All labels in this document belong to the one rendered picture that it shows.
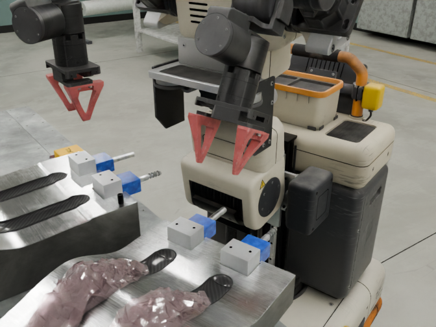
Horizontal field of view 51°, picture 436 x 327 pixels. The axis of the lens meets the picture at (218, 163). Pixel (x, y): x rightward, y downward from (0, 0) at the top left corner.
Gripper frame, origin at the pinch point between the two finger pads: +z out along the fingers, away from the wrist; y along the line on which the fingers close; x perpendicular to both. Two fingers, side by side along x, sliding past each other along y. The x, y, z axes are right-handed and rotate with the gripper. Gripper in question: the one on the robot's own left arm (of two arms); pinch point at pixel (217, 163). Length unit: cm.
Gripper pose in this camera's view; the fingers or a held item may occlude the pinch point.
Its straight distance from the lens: 71.1
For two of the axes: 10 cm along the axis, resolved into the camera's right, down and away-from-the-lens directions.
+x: 5.3, 0.6, 8.5
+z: -2.6, 9.6, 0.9
